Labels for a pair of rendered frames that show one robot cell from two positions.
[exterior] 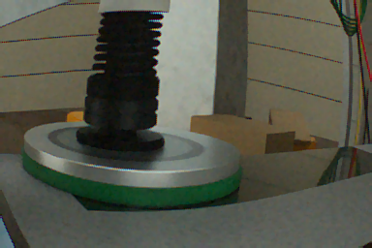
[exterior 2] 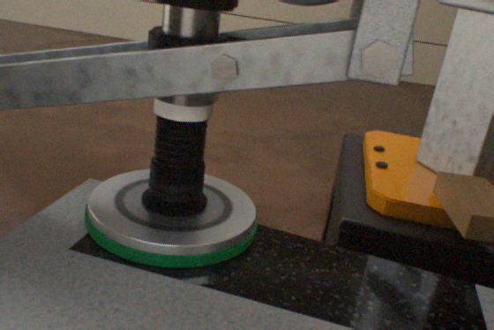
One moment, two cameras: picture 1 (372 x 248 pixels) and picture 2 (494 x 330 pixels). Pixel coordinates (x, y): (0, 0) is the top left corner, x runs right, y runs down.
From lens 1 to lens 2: 0.47 m
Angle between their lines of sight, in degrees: 43
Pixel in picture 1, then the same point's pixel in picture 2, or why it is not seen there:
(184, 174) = (144, 243)
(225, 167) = (183, 247)
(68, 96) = not seen: outside the picture
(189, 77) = (462, 134)
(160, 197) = (125, 252)
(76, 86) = not seen: outside the picture
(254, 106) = not seen: outside the picture
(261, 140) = (467, 218)
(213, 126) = (445, 187)
